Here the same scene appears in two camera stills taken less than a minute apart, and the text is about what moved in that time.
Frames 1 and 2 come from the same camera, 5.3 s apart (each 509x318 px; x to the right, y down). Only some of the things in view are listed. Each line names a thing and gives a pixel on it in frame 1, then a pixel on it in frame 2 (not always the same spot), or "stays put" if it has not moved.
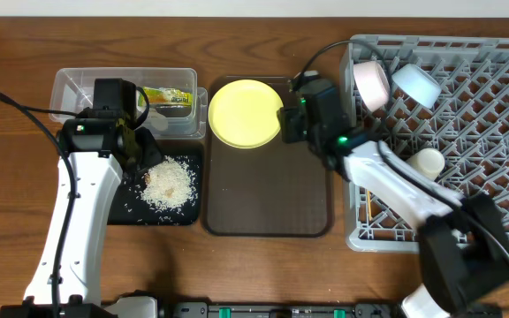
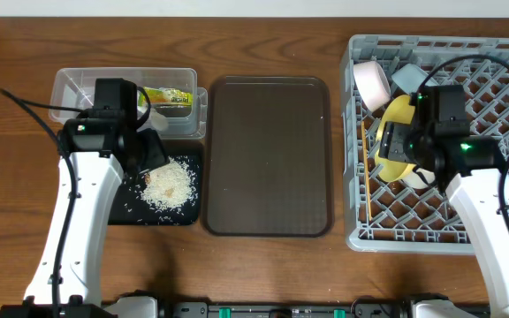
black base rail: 282,309 stays put
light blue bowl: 417,84 stays put
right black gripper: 288,119 to 394,141
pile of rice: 169,185 stays put
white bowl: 372,83 stays put
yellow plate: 243,114 to 398,109
